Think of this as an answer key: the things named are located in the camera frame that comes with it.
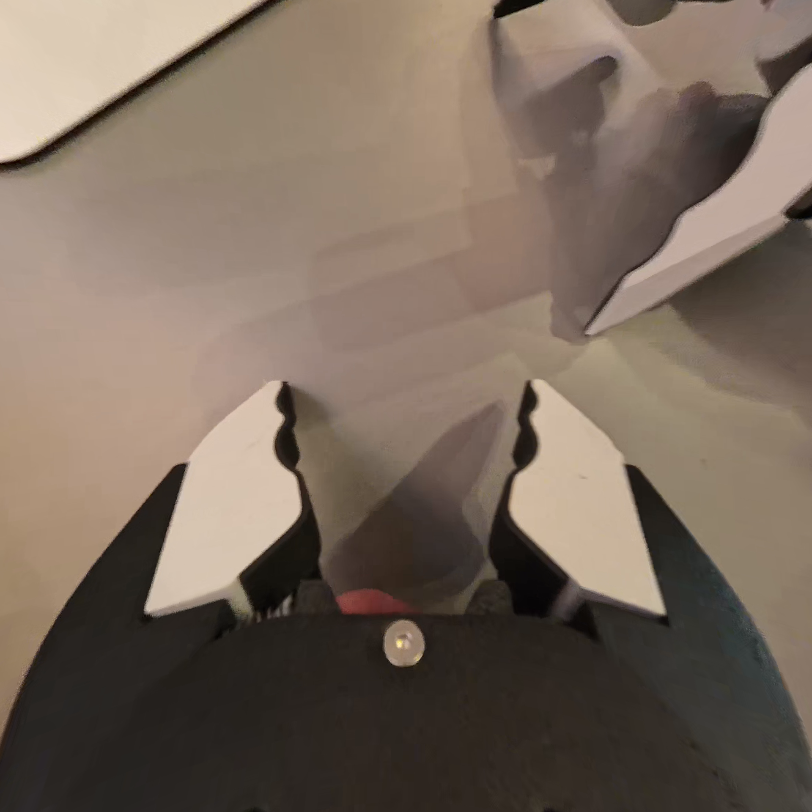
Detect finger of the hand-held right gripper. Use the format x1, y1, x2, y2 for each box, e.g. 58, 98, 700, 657
582, 63, 812, 337

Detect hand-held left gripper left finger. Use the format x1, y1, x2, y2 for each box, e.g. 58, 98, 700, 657
143, 379, 323, 620

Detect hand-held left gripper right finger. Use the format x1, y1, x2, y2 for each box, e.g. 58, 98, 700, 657
488, 378, 668, 621

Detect person's left hand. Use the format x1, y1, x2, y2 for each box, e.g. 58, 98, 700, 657
335, 589, 421, 617

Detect white rounded base board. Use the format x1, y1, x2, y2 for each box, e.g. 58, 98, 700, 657
0, 0, 275, 167

